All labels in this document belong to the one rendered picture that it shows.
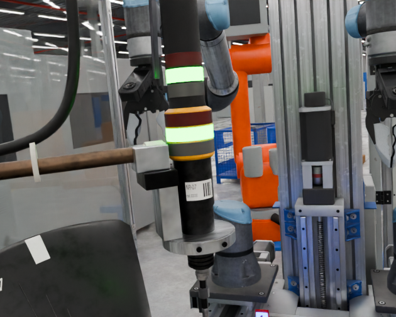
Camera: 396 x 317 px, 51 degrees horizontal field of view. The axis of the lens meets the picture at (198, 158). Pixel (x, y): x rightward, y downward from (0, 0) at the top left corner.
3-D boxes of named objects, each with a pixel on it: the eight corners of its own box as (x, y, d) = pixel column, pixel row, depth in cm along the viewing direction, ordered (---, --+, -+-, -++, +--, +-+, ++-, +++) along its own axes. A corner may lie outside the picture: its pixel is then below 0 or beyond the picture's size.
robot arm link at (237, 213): (253, 252, 119) (249, 206, 117) (206, 253, 121) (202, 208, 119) (254, 238, 131) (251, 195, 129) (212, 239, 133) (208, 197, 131)
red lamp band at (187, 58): (171, 66, 36) (170, 52, 35) (161, 70, 39) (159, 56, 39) (207, 65, 37) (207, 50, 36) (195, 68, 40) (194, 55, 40)
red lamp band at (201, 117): (172, 128, 36) (171, 114, 35) (159, 126, 40) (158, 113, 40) (220, 122, 37) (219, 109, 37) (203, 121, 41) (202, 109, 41)
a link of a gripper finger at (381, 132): (386, 163, 86) (386, 118, 85) (391, 168, 81) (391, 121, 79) (370, 163, 87) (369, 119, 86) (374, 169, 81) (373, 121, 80)
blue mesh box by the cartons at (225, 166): (215, 183, 759) (210, 129, 745) (244, 170, 866) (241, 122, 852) (261, 185, 713) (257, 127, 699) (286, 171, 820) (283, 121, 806)
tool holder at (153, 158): (151, 266, 35) (139, 150, 34) (135, 241, 42) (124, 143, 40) (248, 246, 38) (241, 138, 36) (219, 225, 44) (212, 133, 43)
